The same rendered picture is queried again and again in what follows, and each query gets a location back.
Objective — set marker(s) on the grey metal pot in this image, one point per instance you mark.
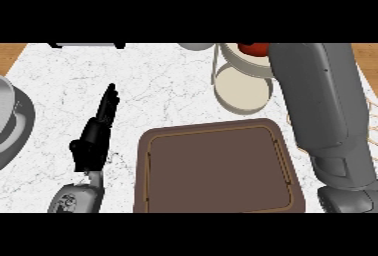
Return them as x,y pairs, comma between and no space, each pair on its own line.
13,130

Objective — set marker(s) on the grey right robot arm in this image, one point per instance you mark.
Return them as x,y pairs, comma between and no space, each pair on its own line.
319,106

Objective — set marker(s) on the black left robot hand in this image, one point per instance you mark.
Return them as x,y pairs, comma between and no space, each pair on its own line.
93,143

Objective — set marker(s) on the cream tiered basket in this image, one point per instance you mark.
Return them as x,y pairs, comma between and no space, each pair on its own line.
244,90

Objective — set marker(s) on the brown rectangular tray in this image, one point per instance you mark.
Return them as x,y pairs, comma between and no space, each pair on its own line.
216,170

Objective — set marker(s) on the red bell pepper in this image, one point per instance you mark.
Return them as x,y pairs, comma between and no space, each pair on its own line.
254,48

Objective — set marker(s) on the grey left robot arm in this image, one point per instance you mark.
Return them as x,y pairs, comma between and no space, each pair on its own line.
78,198

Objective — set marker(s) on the grey round object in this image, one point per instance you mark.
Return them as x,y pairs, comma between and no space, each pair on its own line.
195,46

